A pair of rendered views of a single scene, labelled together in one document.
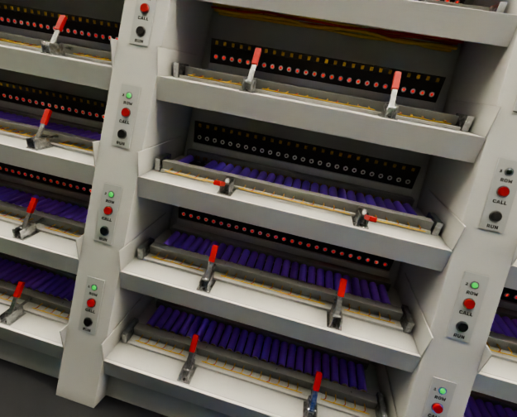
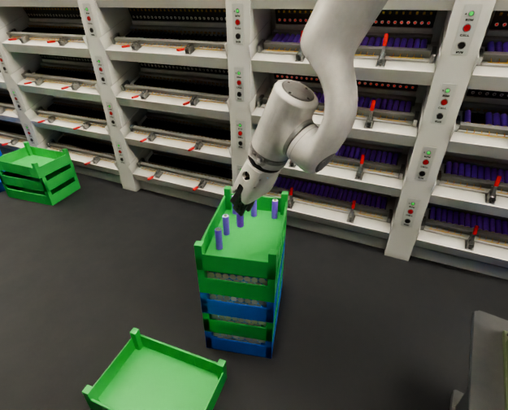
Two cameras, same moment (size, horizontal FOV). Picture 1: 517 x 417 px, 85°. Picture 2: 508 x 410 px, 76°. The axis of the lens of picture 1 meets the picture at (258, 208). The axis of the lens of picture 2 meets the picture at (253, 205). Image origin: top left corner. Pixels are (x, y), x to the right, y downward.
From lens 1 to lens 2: 87 cm
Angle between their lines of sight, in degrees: 31
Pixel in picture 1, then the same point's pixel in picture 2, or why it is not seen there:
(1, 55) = not seen: hidden behind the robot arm
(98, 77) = (420, 78)
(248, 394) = not seen: outside the picture
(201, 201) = (496, 152)
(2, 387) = (357, 251)
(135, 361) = (434, 239)
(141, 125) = (455, 109)
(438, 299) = not seen: outside the picture
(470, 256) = not seen: outside the picture
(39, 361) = (364, 239)
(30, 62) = (366, 73)
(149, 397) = (438, 256)
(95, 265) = (414, 192)
